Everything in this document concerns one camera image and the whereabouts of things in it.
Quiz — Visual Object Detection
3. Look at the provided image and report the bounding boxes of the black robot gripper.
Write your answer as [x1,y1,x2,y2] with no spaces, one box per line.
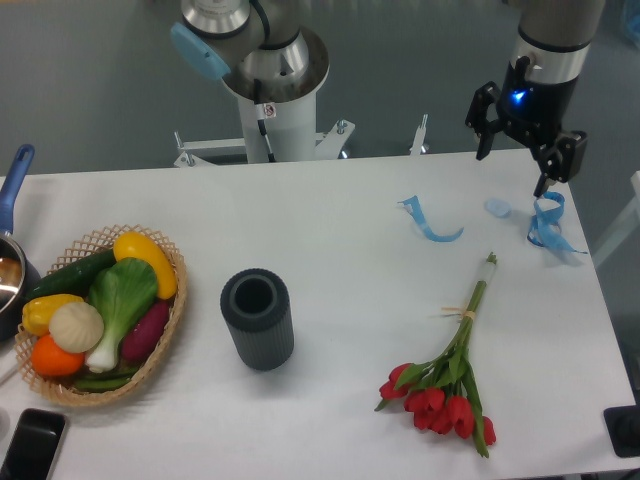
[465,56,588,198]

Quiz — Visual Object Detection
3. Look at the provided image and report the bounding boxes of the red tulip bouquet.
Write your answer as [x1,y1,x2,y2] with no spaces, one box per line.
[375,252,498,458]

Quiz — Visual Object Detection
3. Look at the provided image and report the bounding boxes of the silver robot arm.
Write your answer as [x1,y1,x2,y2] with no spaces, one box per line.
[465,1,605,198]

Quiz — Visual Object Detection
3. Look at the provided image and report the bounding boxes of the small pale blue cap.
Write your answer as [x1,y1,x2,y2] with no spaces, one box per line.
[484,198,512,218]

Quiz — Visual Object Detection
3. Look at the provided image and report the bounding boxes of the tangled blue ribbon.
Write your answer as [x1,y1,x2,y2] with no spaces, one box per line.
[526,191,588,258]

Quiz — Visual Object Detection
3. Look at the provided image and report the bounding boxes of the blue ribbon strip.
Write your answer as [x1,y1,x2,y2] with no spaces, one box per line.
[399,195,464,243]

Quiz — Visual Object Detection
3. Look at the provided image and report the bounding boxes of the black device at edge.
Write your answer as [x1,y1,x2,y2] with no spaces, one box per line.
[603,405,639,458]

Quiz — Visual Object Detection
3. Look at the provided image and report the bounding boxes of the dark grey ribbed vase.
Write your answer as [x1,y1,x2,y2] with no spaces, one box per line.
[220,268,295,371]

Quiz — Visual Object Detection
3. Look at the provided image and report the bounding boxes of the green bok choy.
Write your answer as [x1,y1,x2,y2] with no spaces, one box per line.
[86,258,158,373]

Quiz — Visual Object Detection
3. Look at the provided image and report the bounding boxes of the purple sweet potato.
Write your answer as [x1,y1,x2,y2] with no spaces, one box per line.
[120,301,170,364]

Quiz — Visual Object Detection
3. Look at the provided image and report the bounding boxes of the green cucumber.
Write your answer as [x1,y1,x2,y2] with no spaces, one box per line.
[26,249,116,300]

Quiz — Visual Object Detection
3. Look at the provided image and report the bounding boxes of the cream garlic bulb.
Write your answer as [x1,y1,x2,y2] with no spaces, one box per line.
[49,302,104,353]

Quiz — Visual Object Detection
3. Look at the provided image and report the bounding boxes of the green pea pods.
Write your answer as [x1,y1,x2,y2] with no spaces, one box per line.
[73,369,137,393]

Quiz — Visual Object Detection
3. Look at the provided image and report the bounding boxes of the yellow bell pepper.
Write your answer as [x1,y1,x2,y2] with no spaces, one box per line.
[22,294,84,337]

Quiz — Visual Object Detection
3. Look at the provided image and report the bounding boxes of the orange fruit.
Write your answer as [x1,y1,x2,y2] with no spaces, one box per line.
[31,335,85,377]

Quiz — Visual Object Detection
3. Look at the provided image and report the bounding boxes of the woven wicker basket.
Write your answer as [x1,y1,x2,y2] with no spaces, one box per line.
[14,225,187,407]

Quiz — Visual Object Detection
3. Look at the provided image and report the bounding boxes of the black smartphone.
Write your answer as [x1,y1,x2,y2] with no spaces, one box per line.
[1,408,67,480]

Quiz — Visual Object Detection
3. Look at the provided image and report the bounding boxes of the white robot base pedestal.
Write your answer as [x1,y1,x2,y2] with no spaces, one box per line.
[169,0,332,164]

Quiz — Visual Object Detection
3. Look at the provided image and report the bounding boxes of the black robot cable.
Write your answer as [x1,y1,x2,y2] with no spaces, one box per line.
[252,77,278,164]

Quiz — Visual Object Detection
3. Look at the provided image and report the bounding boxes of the blue handled saucepan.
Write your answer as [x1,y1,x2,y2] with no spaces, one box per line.
[1,144,40,341]

